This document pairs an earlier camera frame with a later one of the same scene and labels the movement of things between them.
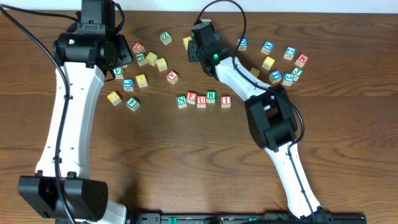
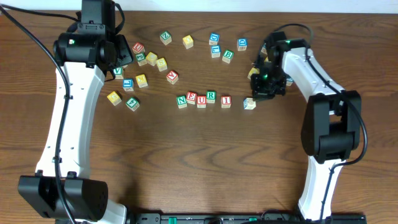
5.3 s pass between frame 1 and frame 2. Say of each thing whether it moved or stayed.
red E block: stayed
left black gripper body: stayed
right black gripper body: moved
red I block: stayed
